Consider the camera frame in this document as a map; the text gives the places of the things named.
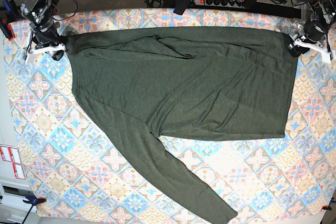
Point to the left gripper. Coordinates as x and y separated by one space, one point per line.
314 32

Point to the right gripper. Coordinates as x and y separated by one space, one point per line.
48 40

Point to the dark green long-sleeve shirt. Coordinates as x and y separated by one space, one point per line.
202 83

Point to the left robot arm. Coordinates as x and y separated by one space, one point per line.
323 11

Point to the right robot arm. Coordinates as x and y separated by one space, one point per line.
39 12

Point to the blue clamp upper left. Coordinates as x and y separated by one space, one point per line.
6 27

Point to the blue clamp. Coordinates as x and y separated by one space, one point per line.
6 27
33 202

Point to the red white labels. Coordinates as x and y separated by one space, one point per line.
11 161

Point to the patterned pastel tablecloth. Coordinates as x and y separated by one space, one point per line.
66 159

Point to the white power strip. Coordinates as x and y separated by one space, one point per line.
219 3

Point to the blue clamp lower left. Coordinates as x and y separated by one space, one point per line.
33 202

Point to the orange clamp lower right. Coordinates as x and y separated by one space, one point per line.
327 208

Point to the grey cabinet lower left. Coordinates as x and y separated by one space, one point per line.
12 199

